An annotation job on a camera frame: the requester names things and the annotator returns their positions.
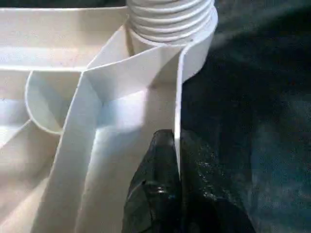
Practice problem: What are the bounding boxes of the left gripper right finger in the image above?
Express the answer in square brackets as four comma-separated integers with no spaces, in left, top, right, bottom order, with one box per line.
[180,130,254,233]

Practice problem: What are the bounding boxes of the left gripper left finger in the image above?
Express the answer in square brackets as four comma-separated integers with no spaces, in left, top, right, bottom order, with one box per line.
[121,129,182,233]

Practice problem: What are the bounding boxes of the white plastic table top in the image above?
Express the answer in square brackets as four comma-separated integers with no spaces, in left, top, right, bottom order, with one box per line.
[0,6,219,233]

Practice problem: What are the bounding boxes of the white plastic table leg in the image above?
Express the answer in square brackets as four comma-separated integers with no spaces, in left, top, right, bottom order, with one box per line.
[125,0,217,47]

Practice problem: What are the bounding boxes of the black work mat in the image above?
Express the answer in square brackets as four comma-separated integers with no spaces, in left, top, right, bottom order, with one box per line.
[0,0,311,233]

